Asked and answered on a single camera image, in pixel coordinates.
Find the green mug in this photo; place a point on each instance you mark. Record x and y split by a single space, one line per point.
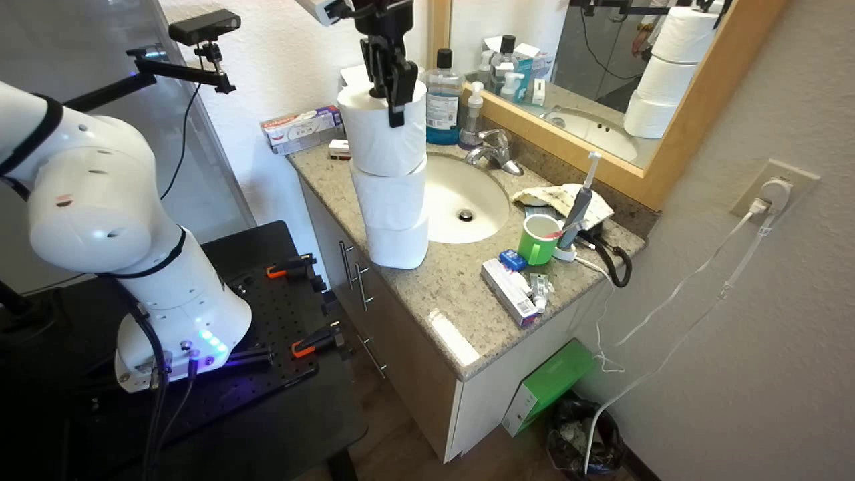
537 244

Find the beige wall outlet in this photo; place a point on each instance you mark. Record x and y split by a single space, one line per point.
792 178

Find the electric toothbrush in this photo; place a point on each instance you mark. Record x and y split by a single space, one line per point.
577 216

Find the black external camera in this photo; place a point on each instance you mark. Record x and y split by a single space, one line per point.
205 25

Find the cream fabric pouch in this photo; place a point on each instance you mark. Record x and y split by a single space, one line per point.
548 198

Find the white sink basin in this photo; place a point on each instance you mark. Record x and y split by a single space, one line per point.
468 197

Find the blue mouthwash bottle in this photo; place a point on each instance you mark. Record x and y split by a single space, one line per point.
441 109

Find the wood framed mirror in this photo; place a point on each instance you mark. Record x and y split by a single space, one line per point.
577 70

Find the orange black clamp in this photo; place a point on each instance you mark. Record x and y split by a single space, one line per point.
311 345
289 269

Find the vanity cabinet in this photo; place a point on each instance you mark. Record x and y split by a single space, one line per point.
410 364

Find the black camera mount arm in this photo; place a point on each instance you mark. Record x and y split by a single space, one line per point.
174 70

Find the black robot table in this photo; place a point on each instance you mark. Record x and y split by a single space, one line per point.
267 417

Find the small blue item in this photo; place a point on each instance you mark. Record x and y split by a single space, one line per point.
511 261

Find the white printed carton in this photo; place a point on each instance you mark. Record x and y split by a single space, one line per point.
297 129

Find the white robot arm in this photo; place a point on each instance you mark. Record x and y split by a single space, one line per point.
88 197

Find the white toothpaste box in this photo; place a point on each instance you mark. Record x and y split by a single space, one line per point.
511 296

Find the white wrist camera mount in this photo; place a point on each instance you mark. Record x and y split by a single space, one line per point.
322 10

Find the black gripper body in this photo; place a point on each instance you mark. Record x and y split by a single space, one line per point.
386 41

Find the small white device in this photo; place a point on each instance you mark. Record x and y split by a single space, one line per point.
337 148

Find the green cardboard box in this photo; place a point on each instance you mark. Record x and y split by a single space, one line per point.
557 377

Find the white tissue roll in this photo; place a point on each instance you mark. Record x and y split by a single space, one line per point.
402 246
390 202
374 134

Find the small clear soap bottle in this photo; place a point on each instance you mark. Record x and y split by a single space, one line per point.
470 122

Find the black trash bin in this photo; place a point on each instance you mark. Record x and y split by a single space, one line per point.
569 442

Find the crumpled clear wrapper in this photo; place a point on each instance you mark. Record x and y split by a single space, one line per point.
537 293

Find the chrome faucet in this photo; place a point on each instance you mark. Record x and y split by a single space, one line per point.
496 150

